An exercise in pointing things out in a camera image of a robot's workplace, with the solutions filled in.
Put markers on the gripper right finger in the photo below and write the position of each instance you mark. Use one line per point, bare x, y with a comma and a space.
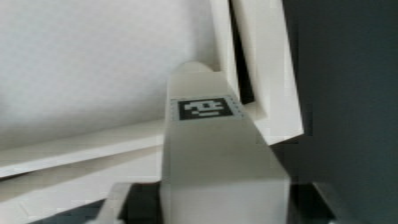
314, 204

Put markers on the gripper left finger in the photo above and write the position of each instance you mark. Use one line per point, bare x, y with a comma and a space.
131, 205

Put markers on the white leg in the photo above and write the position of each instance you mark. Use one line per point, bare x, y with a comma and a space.
224, 181

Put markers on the white desk top tray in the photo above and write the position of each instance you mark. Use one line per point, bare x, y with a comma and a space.
89, 51

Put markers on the white right fence bar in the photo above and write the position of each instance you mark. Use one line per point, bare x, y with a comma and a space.
274, 108

